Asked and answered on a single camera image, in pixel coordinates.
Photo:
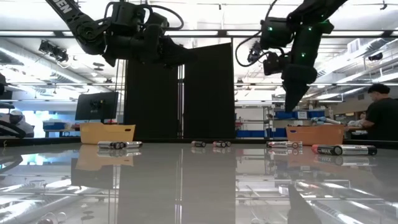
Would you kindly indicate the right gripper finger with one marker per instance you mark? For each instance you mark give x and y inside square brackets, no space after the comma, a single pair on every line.
[295,87]

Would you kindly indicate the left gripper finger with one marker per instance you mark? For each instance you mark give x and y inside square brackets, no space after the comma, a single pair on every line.
[177,54]

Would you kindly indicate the batteries pair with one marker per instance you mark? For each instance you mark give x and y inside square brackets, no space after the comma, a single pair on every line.
[222,144]

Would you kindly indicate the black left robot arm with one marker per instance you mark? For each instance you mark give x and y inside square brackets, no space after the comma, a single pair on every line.
[81,25]

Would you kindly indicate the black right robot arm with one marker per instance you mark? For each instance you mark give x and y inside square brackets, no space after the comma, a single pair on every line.
[314,9]

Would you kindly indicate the blue storage bin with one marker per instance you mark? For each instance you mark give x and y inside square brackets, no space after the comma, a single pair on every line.
[284,114]
[54,126]
[248,133]
[278,133]
[316,114]

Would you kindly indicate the grey rolled tube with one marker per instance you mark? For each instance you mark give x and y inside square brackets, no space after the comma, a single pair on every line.
[325,120]

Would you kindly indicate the black folding screen panel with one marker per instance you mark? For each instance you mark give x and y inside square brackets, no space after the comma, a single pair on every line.
[152,102]
[209,93]

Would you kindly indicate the right cardboard box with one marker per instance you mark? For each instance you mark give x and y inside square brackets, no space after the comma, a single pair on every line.
[314,135]

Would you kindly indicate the black computer monitor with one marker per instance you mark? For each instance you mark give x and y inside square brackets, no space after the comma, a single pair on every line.
[96,105]

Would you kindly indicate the black ceiling spotlight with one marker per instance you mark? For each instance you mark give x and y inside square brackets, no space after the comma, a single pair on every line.
[53,51]

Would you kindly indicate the yellow plastic bin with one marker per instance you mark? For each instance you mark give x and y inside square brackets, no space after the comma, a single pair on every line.
[107,133]

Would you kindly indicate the person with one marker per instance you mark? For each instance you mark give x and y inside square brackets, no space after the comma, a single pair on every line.
[17,119]
[384,118]

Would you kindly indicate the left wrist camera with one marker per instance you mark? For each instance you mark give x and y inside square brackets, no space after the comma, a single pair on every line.
[129,17]

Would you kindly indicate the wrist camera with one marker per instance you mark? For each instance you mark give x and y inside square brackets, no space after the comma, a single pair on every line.
[273,63]
[129,17]

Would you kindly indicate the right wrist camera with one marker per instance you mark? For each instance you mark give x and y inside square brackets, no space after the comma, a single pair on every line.
[273,63]

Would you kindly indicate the black overhead frame bar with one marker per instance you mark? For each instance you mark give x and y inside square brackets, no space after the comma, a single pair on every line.
[202,33]

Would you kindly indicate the black overhead camera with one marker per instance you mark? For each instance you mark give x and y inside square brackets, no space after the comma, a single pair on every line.
[255,53]

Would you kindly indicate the black ceiling dome camera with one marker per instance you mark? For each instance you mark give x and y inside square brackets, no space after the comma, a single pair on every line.
[375,56]

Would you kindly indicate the black table frame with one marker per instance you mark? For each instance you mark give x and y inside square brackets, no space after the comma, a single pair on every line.
[40,142]

